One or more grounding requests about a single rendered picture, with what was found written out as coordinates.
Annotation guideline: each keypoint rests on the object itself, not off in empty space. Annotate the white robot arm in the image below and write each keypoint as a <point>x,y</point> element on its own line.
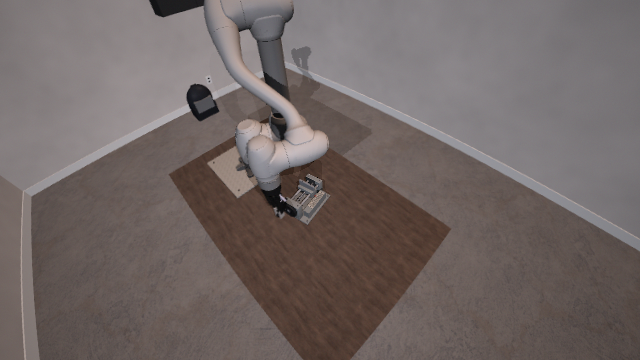
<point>300,144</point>

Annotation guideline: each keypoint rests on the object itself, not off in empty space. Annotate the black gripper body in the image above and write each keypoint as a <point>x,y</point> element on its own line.
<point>276,192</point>

